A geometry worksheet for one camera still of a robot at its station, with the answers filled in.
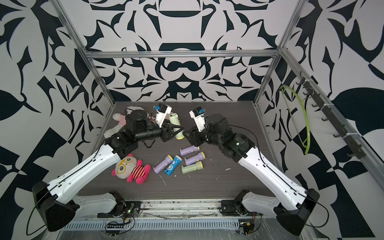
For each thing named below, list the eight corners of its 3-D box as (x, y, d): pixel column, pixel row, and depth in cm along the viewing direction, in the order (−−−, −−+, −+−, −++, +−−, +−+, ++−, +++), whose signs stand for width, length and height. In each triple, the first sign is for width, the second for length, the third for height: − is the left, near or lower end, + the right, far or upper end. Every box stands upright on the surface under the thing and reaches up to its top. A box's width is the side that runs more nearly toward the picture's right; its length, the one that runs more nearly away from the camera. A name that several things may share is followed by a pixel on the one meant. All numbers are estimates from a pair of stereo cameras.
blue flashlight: (164, 172, 86) (163, 171, 84) (177, 156, 93) (176, 154, 90) (171, 177, 85) (170, 175, 82) (183, 160, 91) (183, 158, 89)
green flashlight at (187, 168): (182, 174, 86) (182, 172, 84) (181, 167, 89) (180, 165, 87) (203, 168, 88) (203, 166, 86) (201, 162, 91) (201, 160, 88)
